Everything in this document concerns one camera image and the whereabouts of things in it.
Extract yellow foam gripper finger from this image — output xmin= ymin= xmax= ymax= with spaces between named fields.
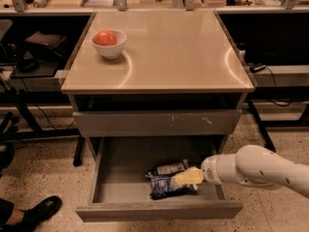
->
xmin=171 ymin=167 xmax=204 ymax=186

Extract blue chip bag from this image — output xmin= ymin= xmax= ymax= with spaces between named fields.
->
xmin=145 ymin=159 xmax=198 ymax=200

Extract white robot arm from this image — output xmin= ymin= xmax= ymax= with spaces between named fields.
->
xmin=171 ymin=145 xmax=309 ymax=198

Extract closed grey top drawer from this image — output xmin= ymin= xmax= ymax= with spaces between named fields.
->
xmin=73 ymin=109 xmax=241 ymax=137

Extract open grey middle drawer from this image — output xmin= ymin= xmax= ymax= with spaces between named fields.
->
xmin=76 ymin=136 xmax=242 ymax=222

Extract grey drawer cabinet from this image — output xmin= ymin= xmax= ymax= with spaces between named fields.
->
xmin=62 ymin=10 xmax=255 ymax=154

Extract black table leg right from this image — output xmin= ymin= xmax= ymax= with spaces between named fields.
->
xmin=247 ymin=101 xmax=276 ymax=152

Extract black table leg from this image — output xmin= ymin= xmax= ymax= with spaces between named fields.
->
xmin=73 ymin=136 xmax=85 ymax=166
xmin=247 ymin=101 xmax=276 ymax=152

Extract black table leg left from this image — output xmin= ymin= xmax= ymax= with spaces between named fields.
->
xmin=73 ymin=136 xmax=85 ymax=166

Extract black power adapter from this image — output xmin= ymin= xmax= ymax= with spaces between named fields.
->
xmin=248 ymin=63 xmax=266 ymax=73

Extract black shoe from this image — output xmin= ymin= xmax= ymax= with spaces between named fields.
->
xmin=0 ymin=195 xmax=62 ymax=232

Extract white ceramic bowl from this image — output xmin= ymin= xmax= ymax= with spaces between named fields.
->
xmin=91 ymin=29 xmax=126 ymax=59

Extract red apple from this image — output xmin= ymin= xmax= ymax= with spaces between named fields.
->
xmin=93 ymin=30 xmax=117 ymax=46

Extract black office chair base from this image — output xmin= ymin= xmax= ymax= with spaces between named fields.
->
xmin=0 ymin=112 xmax=19 ymax=178

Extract dark folded cloth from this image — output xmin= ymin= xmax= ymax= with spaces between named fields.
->
xmin=25 ymin=31 xmax=67 ymax=54

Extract black headphones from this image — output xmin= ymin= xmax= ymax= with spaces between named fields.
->
xmin=16 ymin=48 xmax=39 ymax=73

